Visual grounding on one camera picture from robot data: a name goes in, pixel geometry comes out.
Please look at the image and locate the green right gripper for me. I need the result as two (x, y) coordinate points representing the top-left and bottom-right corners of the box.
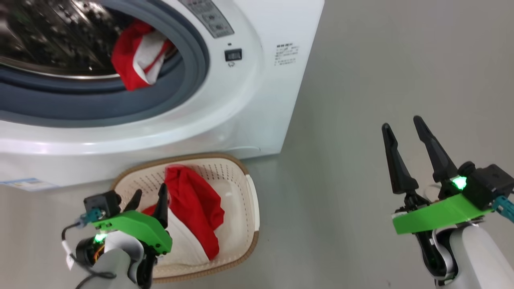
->
(381, 115), (495, 236)

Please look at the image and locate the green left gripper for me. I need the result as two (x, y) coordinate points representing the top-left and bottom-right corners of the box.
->
(91, 183), (173, 256)

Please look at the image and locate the red and white garment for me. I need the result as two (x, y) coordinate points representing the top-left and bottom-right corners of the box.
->
(111, 20), (177, 92)
(141, 164), (226, 268)

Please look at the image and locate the cream perforated laundry basket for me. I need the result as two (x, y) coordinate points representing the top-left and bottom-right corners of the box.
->
(110, 152), (261, 284)

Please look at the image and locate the white front-load washing machine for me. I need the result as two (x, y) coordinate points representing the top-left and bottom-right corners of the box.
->
(0, 0), (325, 190)

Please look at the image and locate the blue energy label sticker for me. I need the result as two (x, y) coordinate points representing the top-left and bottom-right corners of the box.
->
(0, 177), (61, 192)

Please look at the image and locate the grey warning sticker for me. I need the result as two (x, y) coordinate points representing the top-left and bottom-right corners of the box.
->
(177, 0), (235, 39)

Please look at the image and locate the teal left cable connector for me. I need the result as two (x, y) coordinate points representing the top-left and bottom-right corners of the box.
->
(79, 209), (106, 224)

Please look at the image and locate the teal cable connector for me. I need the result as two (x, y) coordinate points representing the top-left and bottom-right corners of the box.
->
(79, 209), (106, 224)
(492, 195), (514, 224)

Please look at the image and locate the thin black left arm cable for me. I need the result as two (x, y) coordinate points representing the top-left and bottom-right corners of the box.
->
(61, 223), (117, 289)

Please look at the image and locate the teal right cable connector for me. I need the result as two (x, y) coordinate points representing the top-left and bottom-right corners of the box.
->
(492, 195), (514, 224)

